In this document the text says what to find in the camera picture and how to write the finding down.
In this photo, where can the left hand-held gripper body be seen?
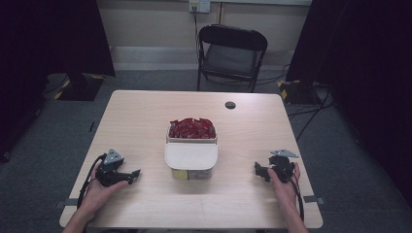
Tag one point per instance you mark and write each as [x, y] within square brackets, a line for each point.
[108, 170]

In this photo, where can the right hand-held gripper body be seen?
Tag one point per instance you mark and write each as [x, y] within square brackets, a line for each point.
[282, 165]

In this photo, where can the person's right hand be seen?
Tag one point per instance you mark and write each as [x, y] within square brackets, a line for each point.
[285, 194]

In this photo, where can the person's left hand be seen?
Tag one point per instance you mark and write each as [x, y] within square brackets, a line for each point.
[97, 195]

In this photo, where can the white box lid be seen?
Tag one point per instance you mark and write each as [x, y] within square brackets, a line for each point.
[191, 156]

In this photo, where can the white plastic storage box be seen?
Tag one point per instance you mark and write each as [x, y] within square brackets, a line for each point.
[191, 157]

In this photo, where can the pile of red packets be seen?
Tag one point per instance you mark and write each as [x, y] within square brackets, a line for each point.
[192, 127]

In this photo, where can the black stand base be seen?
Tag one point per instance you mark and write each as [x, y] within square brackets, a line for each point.
[81, 86]
[299, 92]

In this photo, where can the black folding chair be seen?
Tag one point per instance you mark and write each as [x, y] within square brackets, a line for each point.
[231, 56]

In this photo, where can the black curtain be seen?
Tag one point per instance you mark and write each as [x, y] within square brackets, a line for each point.
[362, 64]
[48, 39]

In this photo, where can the grey table side bracket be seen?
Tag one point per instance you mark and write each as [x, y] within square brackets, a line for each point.
[66, 203]
[315, 199]

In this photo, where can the white wall outlet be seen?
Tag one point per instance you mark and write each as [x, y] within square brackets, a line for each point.
[199, 6]

